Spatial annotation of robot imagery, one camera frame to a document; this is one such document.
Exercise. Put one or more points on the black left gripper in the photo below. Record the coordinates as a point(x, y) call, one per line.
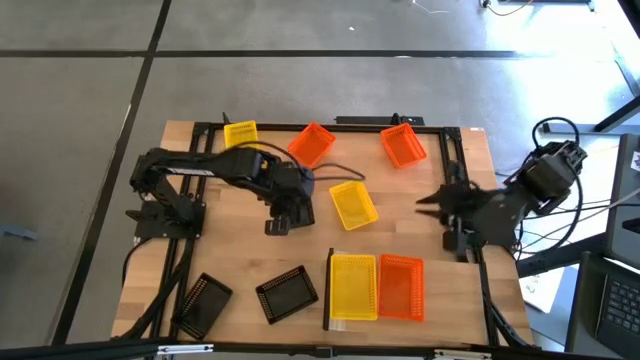
point(297, 207)

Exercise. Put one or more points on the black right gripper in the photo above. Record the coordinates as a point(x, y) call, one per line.
point(470, 205)

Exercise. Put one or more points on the yellow plastic mesh basket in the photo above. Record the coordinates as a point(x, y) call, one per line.
point(241, 135)
point(354, 206)
point(354, 287)

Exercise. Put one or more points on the orange plastic mesh basket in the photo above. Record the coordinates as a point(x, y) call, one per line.
point(401, 287)
point(404, 146)
point(311, 145)

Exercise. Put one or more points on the black plastic mesh basket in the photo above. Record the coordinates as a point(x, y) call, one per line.
point(205, 305)
point(287, 295)

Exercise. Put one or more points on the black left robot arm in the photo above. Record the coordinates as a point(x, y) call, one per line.
point(200, 167)

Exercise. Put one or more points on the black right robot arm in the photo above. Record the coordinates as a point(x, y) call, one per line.
point(545, 175)

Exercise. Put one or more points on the black stand leg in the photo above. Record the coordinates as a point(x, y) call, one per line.
point(560, 128)
point(550, 257)

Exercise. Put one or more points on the white paper sheet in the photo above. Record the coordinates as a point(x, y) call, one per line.
point(535, 292)

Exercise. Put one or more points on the black laptop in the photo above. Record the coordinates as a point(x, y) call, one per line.
point(620, 305)

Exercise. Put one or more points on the grey floor object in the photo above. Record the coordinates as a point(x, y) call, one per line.
point(17, 232)

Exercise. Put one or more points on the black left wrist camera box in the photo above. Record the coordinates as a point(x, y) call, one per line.
point(277, 227)

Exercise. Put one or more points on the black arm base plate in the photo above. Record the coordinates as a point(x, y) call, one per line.
point(150, 227)
point(452, 240)

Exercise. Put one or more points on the black bar bracket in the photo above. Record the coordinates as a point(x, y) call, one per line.
point(370, 120)

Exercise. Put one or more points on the black table-level camera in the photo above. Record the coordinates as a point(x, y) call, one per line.
point(322, 351)

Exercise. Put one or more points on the silver aluminium bracket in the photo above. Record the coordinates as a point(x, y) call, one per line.
point(462, 355)
point(185, 349)

